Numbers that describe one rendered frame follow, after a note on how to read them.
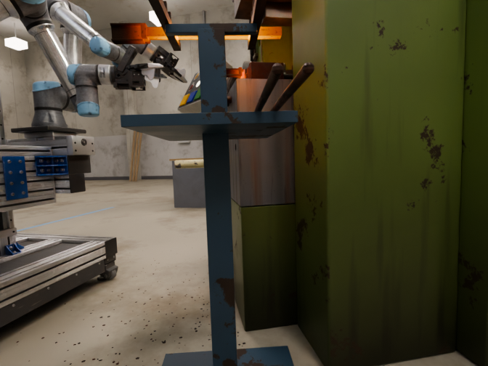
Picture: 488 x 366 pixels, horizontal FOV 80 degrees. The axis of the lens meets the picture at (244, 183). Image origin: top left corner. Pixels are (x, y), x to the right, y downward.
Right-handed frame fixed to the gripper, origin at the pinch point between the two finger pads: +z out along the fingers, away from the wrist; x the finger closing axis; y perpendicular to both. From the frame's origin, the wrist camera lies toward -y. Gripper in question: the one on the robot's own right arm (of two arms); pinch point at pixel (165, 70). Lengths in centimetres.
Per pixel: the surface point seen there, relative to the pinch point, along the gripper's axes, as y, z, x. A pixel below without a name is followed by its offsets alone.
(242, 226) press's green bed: 60, 25, 22
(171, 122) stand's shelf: 29, 5, 72
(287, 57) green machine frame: -13, 58, -19
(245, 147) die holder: 32.2, 27.3, 21.9
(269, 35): 3, 31, 44
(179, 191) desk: 78, -9, -274
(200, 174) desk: 56, 20, -262
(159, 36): 2.9, 1.5, 39.8
